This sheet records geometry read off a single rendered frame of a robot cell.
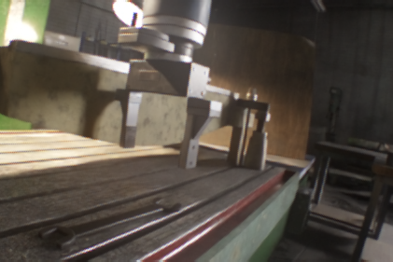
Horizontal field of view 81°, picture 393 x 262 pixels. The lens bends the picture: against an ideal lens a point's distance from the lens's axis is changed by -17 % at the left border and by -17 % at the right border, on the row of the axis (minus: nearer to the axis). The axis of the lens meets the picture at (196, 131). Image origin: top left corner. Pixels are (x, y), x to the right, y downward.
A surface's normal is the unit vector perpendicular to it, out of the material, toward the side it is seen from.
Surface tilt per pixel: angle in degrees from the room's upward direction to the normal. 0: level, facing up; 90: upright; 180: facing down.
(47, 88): 90
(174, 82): 90
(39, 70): 90
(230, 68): 76
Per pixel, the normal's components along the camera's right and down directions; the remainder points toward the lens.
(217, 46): -0.15, -0.16
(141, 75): -0.56, 0.00
